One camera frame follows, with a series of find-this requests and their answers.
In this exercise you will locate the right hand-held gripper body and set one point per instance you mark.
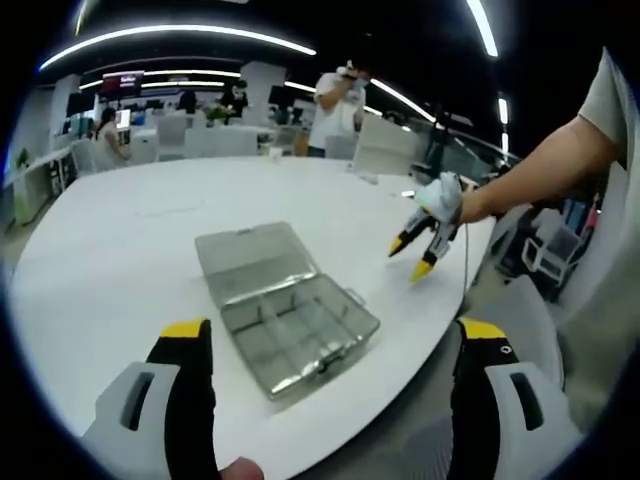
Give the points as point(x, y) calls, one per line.
point(442, 197)

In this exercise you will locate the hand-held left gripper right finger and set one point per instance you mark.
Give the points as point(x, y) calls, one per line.
point(500, 415)

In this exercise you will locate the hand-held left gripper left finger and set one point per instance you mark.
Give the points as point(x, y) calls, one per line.
point(140, 415)

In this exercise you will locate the long clear plastic divider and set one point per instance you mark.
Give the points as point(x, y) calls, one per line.
point(300, 325)

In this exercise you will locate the grey transparent guide fixture box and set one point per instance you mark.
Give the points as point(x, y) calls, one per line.
point(250, 255)

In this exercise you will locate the person's left hand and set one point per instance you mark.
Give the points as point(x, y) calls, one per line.
point(242, 470)

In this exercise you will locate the black tripod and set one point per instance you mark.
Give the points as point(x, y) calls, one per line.
point(442, 140)

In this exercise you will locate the white cabinet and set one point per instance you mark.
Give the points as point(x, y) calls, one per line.
point(385, 147)

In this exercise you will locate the grey mesh office chair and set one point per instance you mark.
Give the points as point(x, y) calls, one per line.
point(520, 325)

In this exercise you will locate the cardboard box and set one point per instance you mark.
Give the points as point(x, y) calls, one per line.
point(301, 145)

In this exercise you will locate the small clear cup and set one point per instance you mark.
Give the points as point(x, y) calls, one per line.
point(274, 154)

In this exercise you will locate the straight ceiling light strip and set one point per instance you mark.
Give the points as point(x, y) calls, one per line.
point(484, 27)

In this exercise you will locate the potted plant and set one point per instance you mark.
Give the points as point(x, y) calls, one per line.
point(217, 114)
point(22, 157)

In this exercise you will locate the white side desk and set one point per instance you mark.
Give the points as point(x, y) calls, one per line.
point(42, 190)

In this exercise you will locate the curved ceiling light strip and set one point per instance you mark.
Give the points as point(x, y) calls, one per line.
point(175, 35)

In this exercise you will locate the red wall screen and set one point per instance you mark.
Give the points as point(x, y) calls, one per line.
point(122, 82)

